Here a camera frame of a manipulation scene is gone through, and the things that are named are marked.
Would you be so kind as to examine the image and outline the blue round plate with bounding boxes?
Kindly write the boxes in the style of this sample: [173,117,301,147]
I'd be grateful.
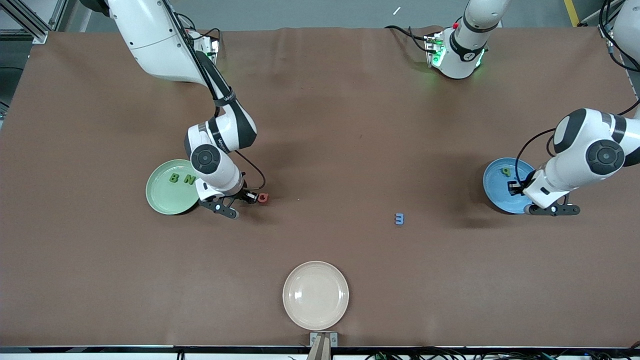
[482,157,545,215]

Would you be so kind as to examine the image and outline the green round plate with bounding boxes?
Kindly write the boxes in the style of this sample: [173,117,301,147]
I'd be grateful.
[145,159,205,216]

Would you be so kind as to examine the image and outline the brown table cover sheet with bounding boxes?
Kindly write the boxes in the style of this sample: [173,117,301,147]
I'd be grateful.
[0,26,640,348]

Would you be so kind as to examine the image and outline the beige round plate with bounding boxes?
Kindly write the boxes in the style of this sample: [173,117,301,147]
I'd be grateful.
[282,261,350,331]

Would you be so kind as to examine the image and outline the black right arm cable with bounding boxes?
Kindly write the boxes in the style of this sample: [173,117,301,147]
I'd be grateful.
[165,0,267,195]

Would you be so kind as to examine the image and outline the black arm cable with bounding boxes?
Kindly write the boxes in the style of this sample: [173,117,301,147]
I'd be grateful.
[165,0,267,195]
[514,0,640,193]

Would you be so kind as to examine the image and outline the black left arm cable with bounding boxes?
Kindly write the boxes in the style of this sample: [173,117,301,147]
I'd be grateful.
[514,0,640,193]

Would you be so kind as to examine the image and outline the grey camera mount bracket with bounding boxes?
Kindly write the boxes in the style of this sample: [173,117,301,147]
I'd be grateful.
[307,331,339,360]

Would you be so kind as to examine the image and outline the black right base cable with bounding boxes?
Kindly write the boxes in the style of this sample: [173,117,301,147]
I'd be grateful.
[177,12,222,41]

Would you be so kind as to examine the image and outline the black base cable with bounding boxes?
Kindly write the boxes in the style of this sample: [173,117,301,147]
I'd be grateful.
[177,12,222,41]
[384,25,432,53]

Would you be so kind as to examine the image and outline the black cable tangle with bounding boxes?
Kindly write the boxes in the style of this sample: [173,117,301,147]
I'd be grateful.
[364,348,640,360]

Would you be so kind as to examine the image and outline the black left base cable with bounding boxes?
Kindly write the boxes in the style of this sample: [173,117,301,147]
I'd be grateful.
[384,25,432,53]

